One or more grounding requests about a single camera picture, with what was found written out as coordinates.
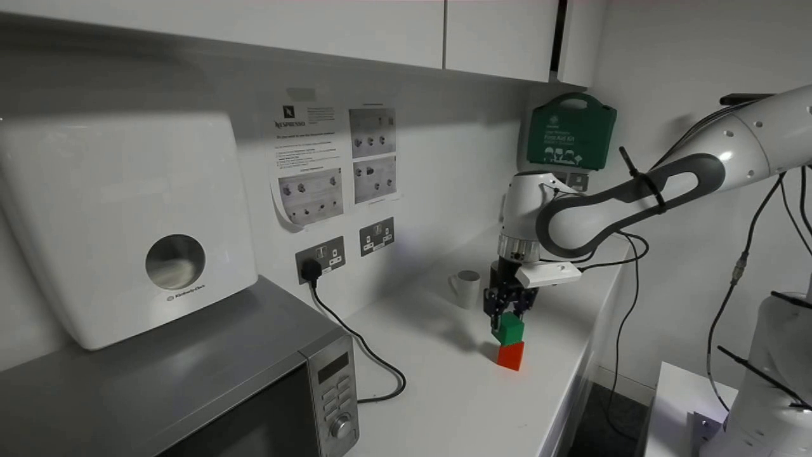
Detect green first aid kit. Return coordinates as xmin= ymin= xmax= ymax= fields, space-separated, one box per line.
xmin=524 ymin=92 xmax=619 ymax=172

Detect white paper towel dispenser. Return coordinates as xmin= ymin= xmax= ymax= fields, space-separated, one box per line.
xmin=0 ymin=113 xmax=258 ymax=355

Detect small photo wall poster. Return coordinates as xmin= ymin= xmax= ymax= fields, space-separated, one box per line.
xmin=346 ymin=104 xmax=398 ymax=161
xmin=350 ymin=152 xmax=398 ymax=205

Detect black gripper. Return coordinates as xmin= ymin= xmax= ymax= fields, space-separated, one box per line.
xmin=482 ymin=256 xmax=540 ymax=325

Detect wall power socket with plug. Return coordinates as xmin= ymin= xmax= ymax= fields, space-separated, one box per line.
xmin=291 ymin=234 xmax=347 ymax=286

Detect white upper wall cabinets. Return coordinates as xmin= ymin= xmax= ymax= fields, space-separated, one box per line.
xmin=0 ymin=0 xmax=610 ymax=90

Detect black microwave plug and cable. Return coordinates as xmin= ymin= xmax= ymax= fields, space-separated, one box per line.
xmin=298 ymin=256 xmax=408 ymax=410

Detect grey microwave oven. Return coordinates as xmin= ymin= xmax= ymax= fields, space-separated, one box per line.
xmin=0 ymin=276 xmax=362 ymax=457

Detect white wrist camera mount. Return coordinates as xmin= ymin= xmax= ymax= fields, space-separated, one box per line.
xmin=512 ymin=259 xmax=586 ymax=292

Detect white robot stand table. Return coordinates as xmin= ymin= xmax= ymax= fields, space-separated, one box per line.
xmin=644 ymin=361 xmax=742 ymax=457

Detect orange block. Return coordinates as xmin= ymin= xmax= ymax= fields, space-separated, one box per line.
xmin=492 ymin=340 xmax=529 ymax=373

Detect green block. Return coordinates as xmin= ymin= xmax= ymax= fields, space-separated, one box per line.
xmin=492 ymin=313 xmax=529 ymax=349

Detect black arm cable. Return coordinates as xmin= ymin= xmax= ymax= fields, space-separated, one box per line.
xmin=573 ymin=162 xmax=812 ymax=417

